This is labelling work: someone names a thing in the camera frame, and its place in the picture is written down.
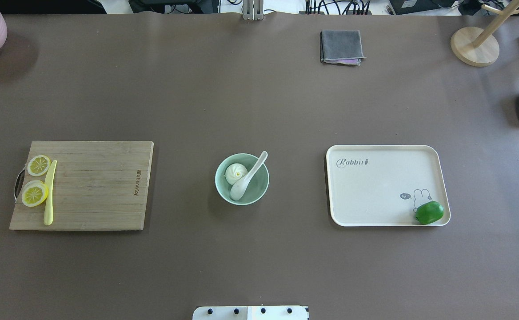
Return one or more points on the white steamed bun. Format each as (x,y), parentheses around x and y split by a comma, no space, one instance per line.
(235,172)

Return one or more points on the white ceramic spoon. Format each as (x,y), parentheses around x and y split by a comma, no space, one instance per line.
(238,189)

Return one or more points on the light green bowl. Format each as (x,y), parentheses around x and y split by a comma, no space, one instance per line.
(256,188)

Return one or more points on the cream plastic tray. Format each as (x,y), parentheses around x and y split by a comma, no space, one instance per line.
(382,185)

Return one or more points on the grey folded cloth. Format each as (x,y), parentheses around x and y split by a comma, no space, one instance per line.
(341,47)

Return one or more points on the bamboo cutting board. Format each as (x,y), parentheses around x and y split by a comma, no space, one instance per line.
(99,185)

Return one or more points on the yellow plastic knife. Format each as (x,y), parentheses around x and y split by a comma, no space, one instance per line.
(49,183)

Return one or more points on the lemon slice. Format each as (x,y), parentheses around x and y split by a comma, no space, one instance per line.
(39,165)

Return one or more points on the stacked lemon slices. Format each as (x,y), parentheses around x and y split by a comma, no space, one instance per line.
(34,193)

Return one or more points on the wooden stand with round base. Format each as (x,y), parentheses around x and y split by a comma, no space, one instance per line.
(478,47)

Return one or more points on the aluminium frame post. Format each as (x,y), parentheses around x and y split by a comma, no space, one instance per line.
(253,10)

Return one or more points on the white camera pole base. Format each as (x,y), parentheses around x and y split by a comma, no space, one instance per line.
(260,312)

